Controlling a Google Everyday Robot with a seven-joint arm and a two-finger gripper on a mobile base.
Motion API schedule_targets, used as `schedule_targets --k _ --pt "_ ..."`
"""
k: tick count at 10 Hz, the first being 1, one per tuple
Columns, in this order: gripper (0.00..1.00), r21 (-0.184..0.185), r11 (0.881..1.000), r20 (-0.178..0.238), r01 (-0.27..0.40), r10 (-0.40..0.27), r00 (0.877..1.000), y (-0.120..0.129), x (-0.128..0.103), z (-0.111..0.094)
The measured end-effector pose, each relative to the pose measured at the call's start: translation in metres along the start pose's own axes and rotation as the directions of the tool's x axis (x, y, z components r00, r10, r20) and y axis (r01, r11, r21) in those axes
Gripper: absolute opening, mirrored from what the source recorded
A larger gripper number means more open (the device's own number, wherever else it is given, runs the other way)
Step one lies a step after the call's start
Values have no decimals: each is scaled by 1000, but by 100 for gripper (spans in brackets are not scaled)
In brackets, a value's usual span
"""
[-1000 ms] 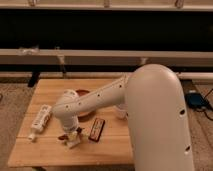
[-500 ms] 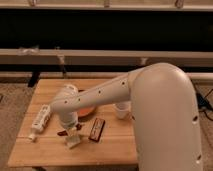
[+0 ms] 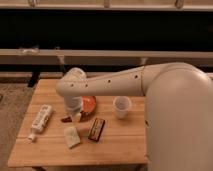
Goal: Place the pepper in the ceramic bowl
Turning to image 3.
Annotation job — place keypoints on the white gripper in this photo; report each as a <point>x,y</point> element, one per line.
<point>73,107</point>

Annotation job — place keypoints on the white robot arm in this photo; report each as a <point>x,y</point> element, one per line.
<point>178,110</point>

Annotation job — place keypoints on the orange ceramic bowl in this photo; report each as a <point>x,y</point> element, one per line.
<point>89,106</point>

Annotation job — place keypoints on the brown chocolate bar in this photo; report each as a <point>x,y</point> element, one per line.
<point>96,129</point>

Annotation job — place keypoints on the white toothpaste tube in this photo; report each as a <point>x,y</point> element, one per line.
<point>40,121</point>

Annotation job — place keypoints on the white plastic cup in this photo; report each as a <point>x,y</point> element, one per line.
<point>121,105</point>

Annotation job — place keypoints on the black table leg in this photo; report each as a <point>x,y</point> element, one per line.
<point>34,79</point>

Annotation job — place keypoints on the grey metal rail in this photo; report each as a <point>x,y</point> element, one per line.
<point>37,56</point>

